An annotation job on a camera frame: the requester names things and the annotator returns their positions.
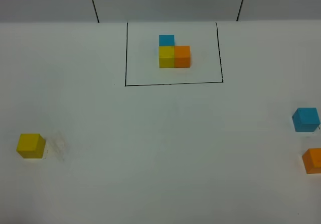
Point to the yellow template cube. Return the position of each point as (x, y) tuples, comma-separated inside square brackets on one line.
[(166, 56)]

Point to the orange template cube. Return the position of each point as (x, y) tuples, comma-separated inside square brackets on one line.
[(182, 56)]

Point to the blue template cube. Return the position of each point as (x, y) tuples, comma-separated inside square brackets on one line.
[(166, 40)]

